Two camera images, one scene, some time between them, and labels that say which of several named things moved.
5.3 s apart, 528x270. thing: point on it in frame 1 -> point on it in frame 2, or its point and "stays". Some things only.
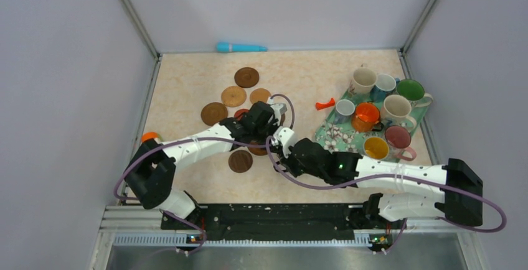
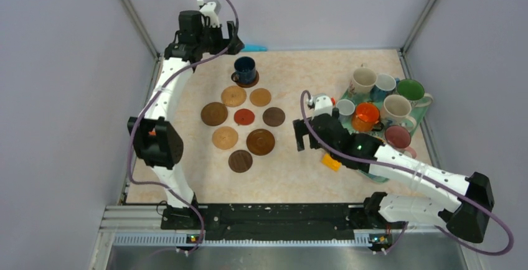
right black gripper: x=287 y=160 -> x=301 y=131
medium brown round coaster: x=212 y=112 stays
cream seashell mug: x=363 y=81 stays
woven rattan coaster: x=233 y=96 stays
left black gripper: x=273 y=124 -> x=223 y=43
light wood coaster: x=259 y=94 stays
